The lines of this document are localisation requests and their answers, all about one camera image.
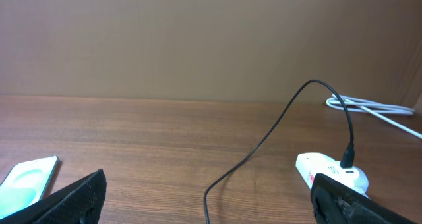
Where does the black USB charging cable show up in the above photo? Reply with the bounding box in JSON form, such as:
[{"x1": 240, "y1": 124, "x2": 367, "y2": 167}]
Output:
[{"x1": 203, "y1": 79, "x2": 356, "y2": 224}]

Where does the blue Galaxy smartphone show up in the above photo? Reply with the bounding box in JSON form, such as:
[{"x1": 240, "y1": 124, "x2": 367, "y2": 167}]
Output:
[{"x1": 1, "y1": 156, "x2": 59, "y2": 219}]

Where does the white power strip cord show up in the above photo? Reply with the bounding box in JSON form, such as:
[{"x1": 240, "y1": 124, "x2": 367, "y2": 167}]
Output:
[{"x1": 325, "y1": 94, "x2": 422, "y2": 140}]

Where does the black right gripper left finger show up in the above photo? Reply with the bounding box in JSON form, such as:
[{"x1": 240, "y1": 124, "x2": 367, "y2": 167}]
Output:
[{"x1": 1, "y1": 169, "x2": 107, "y2": 224}]

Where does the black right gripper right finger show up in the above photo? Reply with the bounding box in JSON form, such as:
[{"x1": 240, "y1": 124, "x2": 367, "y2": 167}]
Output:
[{"x1": 311, "y1": 173, "x2": 415, "y2": 224}]

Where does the white power strip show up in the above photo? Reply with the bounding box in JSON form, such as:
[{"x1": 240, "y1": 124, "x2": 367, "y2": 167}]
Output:
[{"x1": 295, "y1": 152, "x2": 369, "y2": 198}]

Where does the white USB charger adapter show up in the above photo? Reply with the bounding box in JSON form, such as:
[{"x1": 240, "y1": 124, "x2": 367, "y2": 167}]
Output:
[{"x1": 334, "y1": 163, "x2": 369, "y2": 195}]

